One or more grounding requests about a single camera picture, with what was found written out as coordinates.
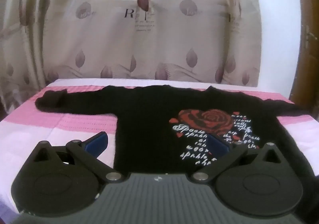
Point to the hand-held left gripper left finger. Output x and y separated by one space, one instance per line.
96 142

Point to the beige leaf print curtain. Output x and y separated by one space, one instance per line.
119 39

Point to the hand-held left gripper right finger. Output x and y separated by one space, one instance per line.
217 146

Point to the pink checked bed sheet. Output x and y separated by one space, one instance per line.
62 124

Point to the brown wooden door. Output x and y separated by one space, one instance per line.
305 84

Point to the black sweater with rose print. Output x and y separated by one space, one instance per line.
149 126

